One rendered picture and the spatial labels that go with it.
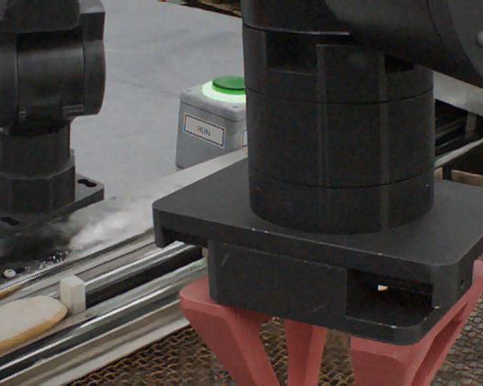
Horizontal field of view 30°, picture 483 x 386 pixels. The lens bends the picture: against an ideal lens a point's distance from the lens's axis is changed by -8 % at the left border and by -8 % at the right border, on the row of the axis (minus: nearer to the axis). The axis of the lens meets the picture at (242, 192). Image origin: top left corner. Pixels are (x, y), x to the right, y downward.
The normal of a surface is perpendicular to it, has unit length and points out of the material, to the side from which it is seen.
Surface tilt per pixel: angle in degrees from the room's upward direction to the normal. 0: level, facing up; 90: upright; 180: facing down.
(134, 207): 0
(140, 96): 0
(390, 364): 110
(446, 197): 9
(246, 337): 77
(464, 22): 82
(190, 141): 90
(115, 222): 0
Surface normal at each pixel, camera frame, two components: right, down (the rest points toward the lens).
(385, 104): 0.33, 0.29
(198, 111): -0.66, 0.27
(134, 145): 0.08, -0.90
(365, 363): -0.51, 0.61
